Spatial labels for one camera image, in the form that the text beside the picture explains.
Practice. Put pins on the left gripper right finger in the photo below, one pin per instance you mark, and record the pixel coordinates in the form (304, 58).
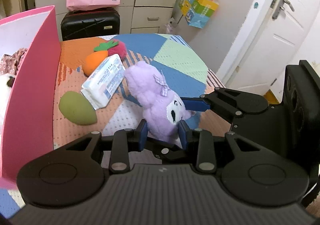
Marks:
(198, 144)

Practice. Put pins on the white tissue pack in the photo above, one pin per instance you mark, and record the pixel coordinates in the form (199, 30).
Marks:
(101, 85)

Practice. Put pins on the black suitcase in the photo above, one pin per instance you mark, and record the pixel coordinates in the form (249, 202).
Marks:
(94, 23)

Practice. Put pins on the white door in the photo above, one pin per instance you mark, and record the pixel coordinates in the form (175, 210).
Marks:
(263, 47)

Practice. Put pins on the white floral hanging bag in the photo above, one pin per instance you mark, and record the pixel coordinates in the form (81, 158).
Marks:
(171, 26)

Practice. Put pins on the pink floral cloth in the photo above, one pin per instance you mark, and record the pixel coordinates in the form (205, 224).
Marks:
(10, 64)

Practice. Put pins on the green avocado plush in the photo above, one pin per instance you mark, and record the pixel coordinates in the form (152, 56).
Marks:
(77, 109)

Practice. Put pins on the orange carrot plush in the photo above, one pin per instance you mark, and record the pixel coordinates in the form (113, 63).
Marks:
(93, 60)

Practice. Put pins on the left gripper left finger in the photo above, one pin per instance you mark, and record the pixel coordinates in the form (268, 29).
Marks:
(125, 141)

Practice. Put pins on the red strawberry plush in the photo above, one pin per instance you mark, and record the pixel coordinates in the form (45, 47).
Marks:
(119, 49)

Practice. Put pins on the white panda plush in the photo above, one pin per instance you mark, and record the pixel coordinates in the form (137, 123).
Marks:
(6, 84)

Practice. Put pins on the silver door handle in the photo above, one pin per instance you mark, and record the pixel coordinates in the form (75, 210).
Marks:
(280, 7)

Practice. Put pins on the purple bunny plush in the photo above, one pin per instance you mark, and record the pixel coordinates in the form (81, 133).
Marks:
(162, 107)

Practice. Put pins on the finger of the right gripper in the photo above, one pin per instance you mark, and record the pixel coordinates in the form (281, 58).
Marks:
(195, 104)

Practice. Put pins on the pink storage box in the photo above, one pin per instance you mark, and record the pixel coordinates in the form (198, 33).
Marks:
(28, 123)

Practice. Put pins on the colourful hanging gift bag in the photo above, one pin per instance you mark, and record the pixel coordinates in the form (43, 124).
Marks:
(198, 12)

